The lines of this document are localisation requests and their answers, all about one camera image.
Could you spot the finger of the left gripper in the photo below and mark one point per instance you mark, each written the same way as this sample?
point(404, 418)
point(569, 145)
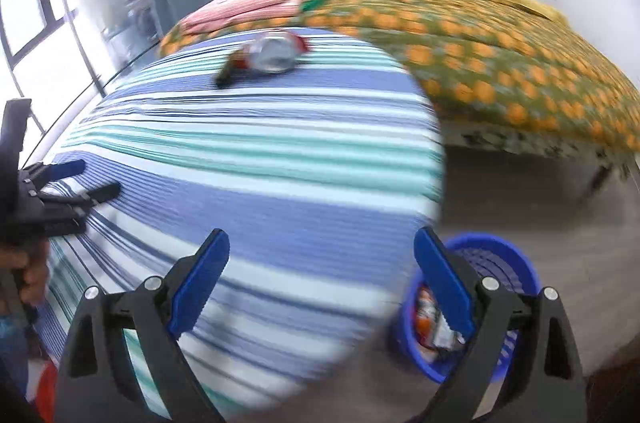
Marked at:
point(89, 198)
point(40, 174)

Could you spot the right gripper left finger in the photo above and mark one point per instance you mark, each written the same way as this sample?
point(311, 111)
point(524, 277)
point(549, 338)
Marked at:
point(96, 380)

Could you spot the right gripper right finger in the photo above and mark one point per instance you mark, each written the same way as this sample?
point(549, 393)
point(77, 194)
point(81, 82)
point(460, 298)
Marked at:
point(544, 382)

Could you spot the crushed red cola can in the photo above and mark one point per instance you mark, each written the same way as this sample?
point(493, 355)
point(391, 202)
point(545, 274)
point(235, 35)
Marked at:
point(271, 53)

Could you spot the blue plastic trash basket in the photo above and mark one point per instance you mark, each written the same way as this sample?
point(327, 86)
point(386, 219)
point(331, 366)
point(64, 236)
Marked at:
point(489, 256)

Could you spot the left hand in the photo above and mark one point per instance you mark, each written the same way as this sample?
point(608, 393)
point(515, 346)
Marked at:
point(32, 270)

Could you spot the orange plastic wrapper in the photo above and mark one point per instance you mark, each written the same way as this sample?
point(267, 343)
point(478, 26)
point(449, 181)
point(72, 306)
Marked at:
point(426, 316)

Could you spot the blue striped table cloth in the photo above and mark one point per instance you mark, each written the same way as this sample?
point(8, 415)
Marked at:
point(320, 177)

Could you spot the folded pink blanket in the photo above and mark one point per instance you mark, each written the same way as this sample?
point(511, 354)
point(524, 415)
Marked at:
point(219, 14)

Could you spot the dark green wrapper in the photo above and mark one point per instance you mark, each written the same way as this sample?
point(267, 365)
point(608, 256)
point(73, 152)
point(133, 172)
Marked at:
point(314, 2)

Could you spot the orange floral bed quilt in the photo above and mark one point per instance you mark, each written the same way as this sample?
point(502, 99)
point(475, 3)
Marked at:
point(510, 63)

